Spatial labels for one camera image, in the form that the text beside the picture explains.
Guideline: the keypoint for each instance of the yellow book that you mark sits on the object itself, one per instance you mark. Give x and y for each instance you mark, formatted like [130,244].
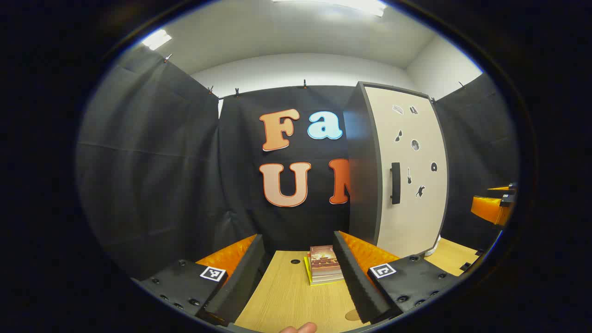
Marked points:
[307,270]

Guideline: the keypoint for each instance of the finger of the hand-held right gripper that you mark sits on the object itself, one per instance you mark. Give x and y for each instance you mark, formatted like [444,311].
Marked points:
[506,188]
[490,210]

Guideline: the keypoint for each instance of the beige cabinet door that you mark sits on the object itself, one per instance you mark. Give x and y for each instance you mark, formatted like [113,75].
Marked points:
[416,217]

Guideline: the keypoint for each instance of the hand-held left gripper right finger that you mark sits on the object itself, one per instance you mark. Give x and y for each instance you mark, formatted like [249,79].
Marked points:
[356,282]

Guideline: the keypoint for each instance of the ceiling light panel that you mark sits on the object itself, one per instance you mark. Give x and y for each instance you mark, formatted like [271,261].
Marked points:
[156,39]
[351,5]

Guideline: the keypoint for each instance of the black table clamp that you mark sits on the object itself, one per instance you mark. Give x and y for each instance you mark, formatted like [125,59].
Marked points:
[465,266]

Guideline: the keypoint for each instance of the round brown coaster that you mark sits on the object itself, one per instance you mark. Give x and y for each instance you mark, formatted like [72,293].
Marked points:
[352,315]

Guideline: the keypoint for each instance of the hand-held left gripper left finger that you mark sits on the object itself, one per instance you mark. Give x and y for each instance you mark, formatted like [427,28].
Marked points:
[240,277]

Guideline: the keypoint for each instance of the small white object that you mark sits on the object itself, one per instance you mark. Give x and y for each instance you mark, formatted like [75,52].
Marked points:
[432,249]

